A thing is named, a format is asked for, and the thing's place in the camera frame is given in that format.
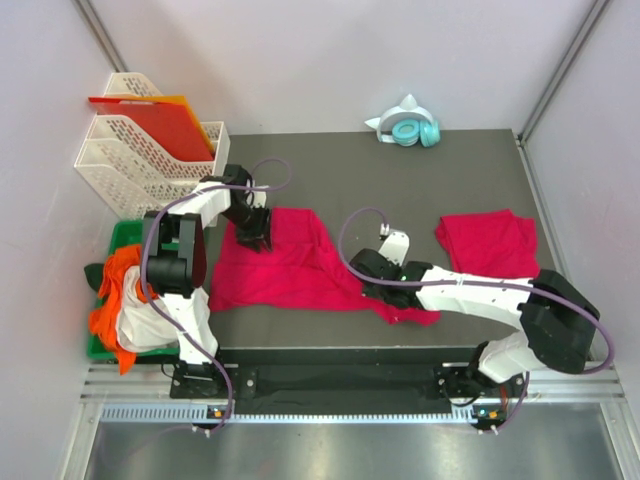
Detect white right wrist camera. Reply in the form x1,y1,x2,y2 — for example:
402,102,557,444
378,223,410,266

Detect green plastic bin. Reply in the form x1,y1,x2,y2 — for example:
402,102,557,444
86,220,179,364

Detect purple cable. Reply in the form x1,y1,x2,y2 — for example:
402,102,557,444
140,157,293,434
337,206,617,435

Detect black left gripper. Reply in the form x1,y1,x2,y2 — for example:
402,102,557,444
221,202,272,253

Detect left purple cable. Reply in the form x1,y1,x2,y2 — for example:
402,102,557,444
140,157,293,434

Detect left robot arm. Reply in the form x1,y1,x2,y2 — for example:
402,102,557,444
140,164,272,398

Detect grey cable duct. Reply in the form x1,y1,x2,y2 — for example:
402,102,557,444
100,403,498,425

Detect white t shirt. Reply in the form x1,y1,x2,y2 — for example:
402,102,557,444
115,265,208,353

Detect teal cat ear headphones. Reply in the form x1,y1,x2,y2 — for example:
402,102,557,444
364,94,441,148

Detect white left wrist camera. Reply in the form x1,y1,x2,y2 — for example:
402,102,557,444
251,186,267,208

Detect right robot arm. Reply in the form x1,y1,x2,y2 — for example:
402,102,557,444
349,248,599,398

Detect orange t shirt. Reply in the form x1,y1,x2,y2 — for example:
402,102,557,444
88,244,163,375

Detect red orange folder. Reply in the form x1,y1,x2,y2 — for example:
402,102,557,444
88,95,215,162

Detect folded pink t shirt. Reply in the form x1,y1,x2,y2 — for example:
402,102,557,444
435,209,540,279

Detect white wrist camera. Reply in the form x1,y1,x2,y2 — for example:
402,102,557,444
378,223,410,266
251,186,267,208

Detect pink t shirt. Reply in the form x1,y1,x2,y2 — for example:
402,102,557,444
209,208,440,326
435,209,540,279

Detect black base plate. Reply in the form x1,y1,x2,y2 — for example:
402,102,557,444
168,363,529,415

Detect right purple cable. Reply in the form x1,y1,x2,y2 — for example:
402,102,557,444
337,206,617,435

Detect dark green cloth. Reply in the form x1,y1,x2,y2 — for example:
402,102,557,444
83,263,105,293

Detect white file organizer rack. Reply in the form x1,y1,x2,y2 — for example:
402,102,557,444
74,72,230,220

